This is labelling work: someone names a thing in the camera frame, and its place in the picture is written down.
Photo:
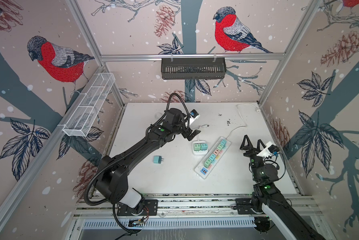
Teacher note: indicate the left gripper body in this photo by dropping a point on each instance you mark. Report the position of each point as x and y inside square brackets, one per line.
[186, 132]

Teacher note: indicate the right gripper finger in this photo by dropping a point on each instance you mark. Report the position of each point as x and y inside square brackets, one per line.
[246, 146]
[260, 146]

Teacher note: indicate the white square power socket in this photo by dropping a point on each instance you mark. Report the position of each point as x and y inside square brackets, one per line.
[198, 153]

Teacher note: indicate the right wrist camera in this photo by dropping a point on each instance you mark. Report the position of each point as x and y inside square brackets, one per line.
[270, 151]

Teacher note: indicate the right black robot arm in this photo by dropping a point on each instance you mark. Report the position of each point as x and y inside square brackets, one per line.
[267, 198]

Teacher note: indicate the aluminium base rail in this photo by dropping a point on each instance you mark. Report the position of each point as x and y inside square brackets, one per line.
[170, 205]

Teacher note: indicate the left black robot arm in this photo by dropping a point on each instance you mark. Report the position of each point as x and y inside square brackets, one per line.
[110, 183]

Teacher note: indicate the teal plug adapter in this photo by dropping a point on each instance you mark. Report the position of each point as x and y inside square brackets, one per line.
[212, 157]
[157, 159]
[203, 146]
[223, 142]

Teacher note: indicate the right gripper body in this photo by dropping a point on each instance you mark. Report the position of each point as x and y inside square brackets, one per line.
[255, 163]

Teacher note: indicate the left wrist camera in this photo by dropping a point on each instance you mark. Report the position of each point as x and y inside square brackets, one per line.
[193, 115]

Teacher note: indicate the white colourful power strip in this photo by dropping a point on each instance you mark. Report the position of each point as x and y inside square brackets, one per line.
[202, 172]

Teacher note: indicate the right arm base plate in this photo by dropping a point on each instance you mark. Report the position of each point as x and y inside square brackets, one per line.
[244, 206]

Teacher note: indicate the white wire mesh shelf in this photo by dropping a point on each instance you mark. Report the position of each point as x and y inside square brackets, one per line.
[85, 114]

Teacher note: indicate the pink plug adapter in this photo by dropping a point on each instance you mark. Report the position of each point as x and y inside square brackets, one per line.
[216, 152]

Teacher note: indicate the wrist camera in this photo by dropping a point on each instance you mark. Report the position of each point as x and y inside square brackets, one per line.
[270, 151]
[193, 115]

